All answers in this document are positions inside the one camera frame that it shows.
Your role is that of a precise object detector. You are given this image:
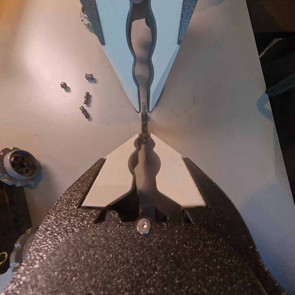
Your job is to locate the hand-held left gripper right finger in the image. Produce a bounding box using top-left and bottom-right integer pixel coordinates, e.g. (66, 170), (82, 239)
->
(148, 133), (206, 222)

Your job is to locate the black short beam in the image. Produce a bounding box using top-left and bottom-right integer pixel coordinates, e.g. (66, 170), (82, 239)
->
(141, 113), (150, 145)

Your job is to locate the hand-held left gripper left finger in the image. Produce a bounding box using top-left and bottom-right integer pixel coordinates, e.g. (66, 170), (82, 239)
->
(81, 133), (142, 222)

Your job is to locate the yellow black toy brick vehicle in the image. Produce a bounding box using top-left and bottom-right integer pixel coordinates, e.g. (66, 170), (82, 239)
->
(0, 182), (33, 275)

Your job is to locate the black shoulder strap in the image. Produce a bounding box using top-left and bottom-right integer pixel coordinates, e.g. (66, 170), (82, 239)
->
(258, 38), (295, 97)

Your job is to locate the grey desk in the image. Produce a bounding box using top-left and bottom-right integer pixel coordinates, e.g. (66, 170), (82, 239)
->
(0, 0), (291, 295)

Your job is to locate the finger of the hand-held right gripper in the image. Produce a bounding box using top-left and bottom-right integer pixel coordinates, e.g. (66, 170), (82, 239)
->
(95, 0), (141, 113)
(147, 0), (185, 113)

